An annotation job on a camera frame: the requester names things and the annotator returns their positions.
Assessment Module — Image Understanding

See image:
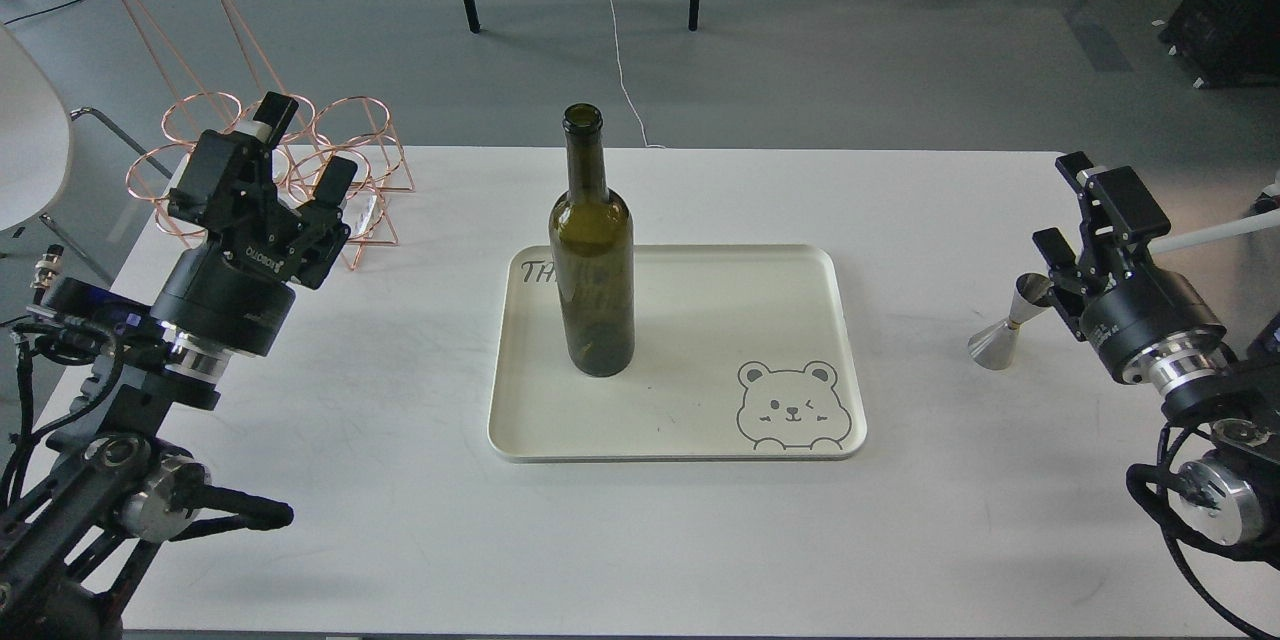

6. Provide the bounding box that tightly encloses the white chair leg right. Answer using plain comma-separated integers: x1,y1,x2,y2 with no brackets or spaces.
1149,172,1279,253

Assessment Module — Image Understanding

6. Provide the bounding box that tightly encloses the dark green wine bottle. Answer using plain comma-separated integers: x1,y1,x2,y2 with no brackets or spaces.
548,102,635,378

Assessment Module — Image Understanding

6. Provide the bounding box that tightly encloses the cream bear serving tray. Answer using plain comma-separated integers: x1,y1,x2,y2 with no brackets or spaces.
488,244,868,462

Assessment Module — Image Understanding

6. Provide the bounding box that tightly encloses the black equipment case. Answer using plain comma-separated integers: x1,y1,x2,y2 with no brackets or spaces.
1158,0,1279,90

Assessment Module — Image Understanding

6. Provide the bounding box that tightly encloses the steel double jigger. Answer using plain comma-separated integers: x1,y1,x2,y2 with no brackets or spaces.
966,274,1052,371

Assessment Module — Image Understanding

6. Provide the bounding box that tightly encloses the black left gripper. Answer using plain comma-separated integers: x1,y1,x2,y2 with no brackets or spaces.
151,92,358,356

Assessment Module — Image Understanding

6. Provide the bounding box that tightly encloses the copper wire bottle rack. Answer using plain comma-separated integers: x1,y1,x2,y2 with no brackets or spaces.
119,0,416,270

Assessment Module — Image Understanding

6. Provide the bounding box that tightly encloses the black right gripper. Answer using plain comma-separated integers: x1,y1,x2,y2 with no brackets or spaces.
1032,152,1225,385

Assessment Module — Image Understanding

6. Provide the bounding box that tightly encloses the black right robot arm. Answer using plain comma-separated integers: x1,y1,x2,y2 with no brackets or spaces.
1033,152,1279,639

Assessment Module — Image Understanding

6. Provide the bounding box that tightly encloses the white round side table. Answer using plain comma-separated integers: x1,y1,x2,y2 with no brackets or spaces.
1,29,72,229

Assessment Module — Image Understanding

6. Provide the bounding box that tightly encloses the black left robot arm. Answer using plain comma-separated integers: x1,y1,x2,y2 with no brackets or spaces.
1,92,357,639

